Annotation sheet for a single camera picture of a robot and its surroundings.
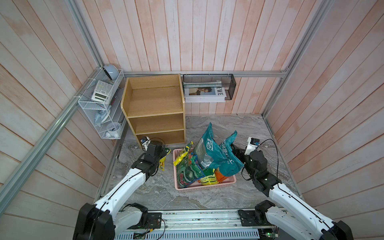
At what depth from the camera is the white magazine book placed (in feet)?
2.96

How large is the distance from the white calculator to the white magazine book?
0.43 metres

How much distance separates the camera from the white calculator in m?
0.73

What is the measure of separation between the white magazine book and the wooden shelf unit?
0.08 metres

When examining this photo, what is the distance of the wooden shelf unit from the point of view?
804 mm
